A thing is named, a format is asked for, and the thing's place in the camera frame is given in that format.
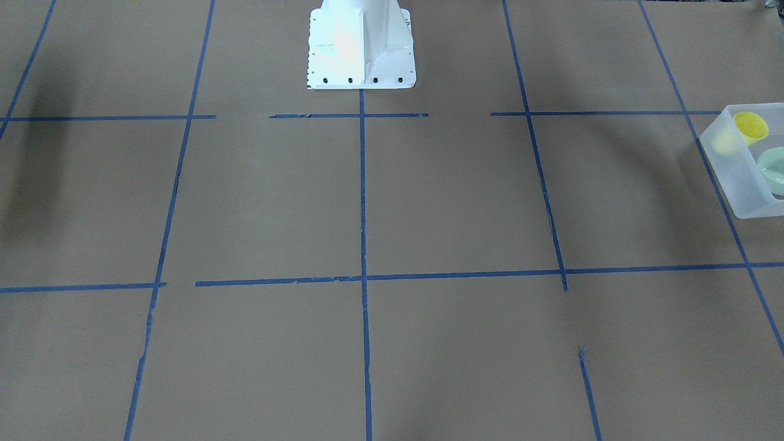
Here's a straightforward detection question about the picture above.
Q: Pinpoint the yellow plastic cup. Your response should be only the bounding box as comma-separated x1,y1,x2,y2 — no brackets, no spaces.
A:
713,111,769,156

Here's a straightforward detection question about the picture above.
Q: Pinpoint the mint green bowl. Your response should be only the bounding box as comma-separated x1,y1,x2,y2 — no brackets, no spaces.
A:
757,147,783,197

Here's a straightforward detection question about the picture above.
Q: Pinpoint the clear plastic storage box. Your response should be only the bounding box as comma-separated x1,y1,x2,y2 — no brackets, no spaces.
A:
699,102,783,219

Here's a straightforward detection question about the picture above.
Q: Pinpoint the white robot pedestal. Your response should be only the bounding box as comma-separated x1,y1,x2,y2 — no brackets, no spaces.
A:
306,1,417,90

